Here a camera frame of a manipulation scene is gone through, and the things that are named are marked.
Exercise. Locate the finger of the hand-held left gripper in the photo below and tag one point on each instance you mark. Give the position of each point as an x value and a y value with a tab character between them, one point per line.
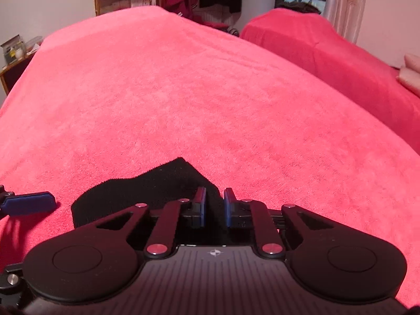
11	283
29	203

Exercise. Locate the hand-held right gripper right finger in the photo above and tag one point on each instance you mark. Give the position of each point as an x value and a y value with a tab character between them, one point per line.
229	211

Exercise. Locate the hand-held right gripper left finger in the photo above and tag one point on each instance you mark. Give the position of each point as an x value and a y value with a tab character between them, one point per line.
200	211

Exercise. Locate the black pants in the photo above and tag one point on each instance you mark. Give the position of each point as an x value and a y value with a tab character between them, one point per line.
164	183

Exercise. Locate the wooden nightstand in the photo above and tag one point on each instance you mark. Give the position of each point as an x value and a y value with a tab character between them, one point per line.
14	72

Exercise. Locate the small cardboard box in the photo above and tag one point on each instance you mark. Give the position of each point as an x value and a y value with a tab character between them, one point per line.
11	47

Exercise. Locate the clear plastic bag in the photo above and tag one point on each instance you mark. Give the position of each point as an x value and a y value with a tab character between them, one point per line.
32	44

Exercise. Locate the dark cloth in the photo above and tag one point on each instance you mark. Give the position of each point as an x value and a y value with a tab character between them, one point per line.
300	7

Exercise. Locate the patterned pink curtain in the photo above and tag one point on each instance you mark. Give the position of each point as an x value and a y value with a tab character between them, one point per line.
347	3

